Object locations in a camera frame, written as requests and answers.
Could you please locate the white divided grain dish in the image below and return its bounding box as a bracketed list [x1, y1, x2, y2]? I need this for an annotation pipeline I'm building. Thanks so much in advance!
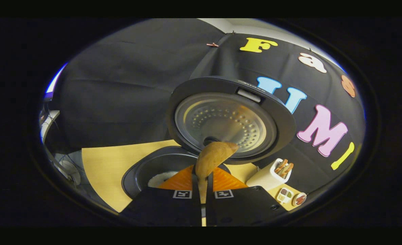
[276, 188, 294, 204]

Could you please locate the white round object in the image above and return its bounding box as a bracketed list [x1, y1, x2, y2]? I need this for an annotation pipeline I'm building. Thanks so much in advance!
[59, 160, 82, 186]

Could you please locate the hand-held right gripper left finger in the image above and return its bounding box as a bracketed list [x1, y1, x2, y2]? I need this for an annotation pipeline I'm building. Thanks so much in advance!
[121, 165, 201, 227]

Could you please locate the wooden spoon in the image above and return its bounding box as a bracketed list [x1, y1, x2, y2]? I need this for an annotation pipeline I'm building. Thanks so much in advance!
[195, 142, 239, 205]

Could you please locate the round white plate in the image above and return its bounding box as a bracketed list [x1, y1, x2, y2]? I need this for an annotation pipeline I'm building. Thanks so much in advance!
[292, 192, 307, 207]

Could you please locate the white toaster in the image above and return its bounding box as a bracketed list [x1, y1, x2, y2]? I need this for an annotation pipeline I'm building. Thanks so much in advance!
[246, 158, 294, 191]

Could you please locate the dark grey rice cooker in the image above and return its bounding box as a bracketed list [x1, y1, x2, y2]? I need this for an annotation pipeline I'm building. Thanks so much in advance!
[121, 76, 297, 199]

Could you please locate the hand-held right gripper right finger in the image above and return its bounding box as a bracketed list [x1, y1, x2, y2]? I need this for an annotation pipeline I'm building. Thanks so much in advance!
[206, 167, 287, 227]

